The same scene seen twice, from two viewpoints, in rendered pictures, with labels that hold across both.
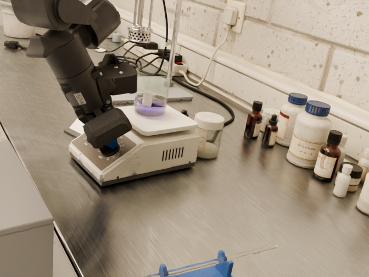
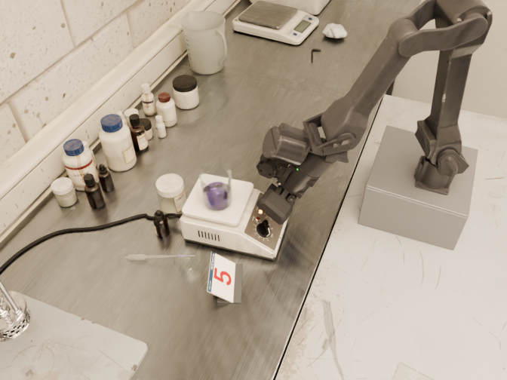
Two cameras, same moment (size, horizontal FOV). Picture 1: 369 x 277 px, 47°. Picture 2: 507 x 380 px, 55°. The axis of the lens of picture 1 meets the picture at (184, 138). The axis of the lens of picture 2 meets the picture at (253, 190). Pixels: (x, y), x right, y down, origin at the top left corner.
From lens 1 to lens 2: 1.32 m
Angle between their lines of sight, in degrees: 95
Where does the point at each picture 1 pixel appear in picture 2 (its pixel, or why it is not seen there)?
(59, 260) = (354, 187)
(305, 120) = (127, 132)
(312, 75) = (13, 140)
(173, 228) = not seen: hidden behind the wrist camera
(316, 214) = (201, 136)
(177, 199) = (256, 185)
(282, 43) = not seen: outside the picture
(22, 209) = (394, 134)
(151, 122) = (235, 190)
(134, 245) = not seen: hidden behind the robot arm
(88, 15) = (312, 121)
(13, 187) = (388, 147)
